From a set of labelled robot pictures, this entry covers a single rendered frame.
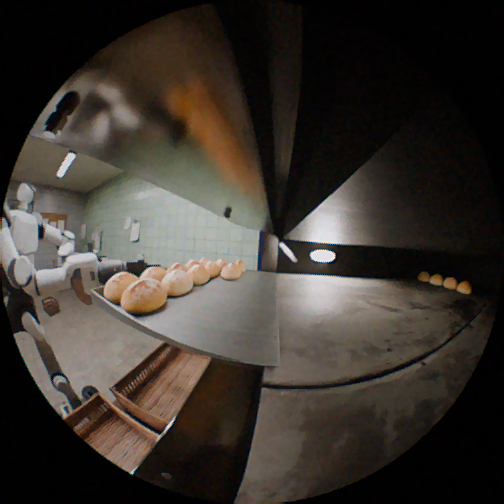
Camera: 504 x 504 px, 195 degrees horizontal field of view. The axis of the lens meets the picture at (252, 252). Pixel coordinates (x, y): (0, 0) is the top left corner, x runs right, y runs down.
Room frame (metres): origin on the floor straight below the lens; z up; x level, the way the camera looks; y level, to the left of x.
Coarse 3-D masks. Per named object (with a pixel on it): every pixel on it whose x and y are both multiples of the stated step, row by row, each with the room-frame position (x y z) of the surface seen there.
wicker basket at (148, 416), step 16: (160, 352) 0.57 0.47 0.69; (176, 352) 0.70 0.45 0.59; (192, 352) 0.71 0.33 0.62; (144, 368) 0.42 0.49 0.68; (160, 368) 0.53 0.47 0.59; (176, 368) 0.57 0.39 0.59; (192, 368) 0.60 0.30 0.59; (128, 384) 0.29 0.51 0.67; (144, 384) 0.38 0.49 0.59; (160, 384) 0.42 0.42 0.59; (176, 384) 0.46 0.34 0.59; (192, 384) 0.49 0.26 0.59; (128, 400) 0.18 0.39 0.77; (144, 400) 0.29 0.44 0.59; (160, 400) 0.33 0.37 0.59; (176, 400) 0.36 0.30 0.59; (144, 416) 0.17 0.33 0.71; (160, 416) 0.17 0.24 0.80
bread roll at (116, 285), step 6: (114, 276) 0.21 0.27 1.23; (120, 276) 0.22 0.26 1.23; (126, 276) 0.23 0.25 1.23; (132, 276) 0.25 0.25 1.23; (108, 282) 0.19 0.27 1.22; (114, 282) 0.20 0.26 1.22; (120, 282) 0.21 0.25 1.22; (126, 282) 0.22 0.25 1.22; (108, 288) 0.18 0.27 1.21; (114, 288) 0.19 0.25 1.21; (120, 288) 0.20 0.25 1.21; (108, 294) 0.18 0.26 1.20; (114, 294) 0.19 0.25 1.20; (120, 294) 0.20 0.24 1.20; (108, 300) 0.18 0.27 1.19; (114, 300) 0.19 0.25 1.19; (120, 300) 0.20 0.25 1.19
